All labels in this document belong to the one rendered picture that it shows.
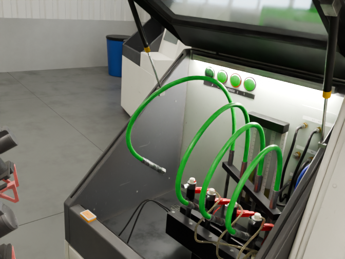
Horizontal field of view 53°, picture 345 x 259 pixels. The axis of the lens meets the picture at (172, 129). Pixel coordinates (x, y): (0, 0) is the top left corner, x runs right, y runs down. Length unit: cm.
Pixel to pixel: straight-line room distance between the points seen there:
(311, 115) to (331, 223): 37
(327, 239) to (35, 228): 222
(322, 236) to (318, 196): 9
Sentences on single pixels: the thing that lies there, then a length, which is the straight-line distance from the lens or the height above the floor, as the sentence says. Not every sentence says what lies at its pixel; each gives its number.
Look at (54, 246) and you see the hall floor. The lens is 261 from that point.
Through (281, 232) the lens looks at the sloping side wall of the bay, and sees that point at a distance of 91.
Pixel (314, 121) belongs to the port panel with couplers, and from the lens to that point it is 115.
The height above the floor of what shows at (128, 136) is 124.
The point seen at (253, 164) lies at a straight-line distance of 85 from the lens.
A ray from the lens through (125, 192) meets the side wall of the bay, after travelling 139.
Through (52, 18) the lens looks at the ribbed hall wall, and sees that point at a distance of 762.
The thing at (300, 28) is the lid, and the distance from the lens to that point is 95.
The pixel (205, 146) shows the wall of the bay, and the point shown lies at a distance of 142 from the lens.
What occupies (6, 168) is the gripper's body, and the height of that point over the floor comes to 109.
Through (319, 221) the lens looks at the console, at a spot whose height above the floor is 117.
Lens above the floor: 165
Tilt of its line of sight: 21 degrees down
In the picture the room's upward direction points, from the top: 5 degrees clockwise
